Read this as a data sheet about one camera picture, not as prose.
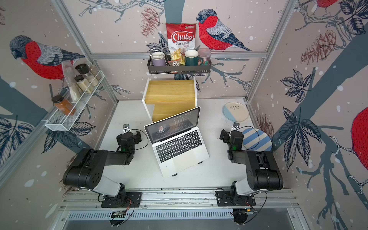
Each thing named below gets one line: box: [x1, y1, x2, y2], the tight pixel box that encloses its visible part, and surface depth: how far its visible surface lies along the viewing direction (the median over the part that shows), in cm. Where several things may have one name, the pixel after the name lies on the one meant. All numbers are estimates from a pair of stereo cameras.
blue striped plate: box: [241, 127, 273, 151], surface depth 98 cm
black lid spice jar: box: [74, 74, 93, 94], surface depth 79 cm
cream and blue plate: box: [222, 101, 250, 123], surface depth 116 cm
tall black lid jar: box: [74, 63, 99, 88], surface depth 82 cm
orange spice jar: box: [51, 94, 77, 116], surface depth 68 cm
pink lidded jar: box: [197, 47, 211, 66], surface depth 87 cm
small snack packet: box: [167, 58, 182, 67], surface depth 87 cm
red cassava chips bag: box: [165, 22, 197, 54], surface depth 81 cm
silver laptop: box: [143, 106, 210, 178], surface depth 85 cm
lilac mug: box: [151, 51, 167, 67], surface depth 85 cm
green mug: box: [184, 49, 199, 66], surface depth 85 cm
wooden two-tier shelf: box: [141, 77, 198, 123], surface depth 81 cm
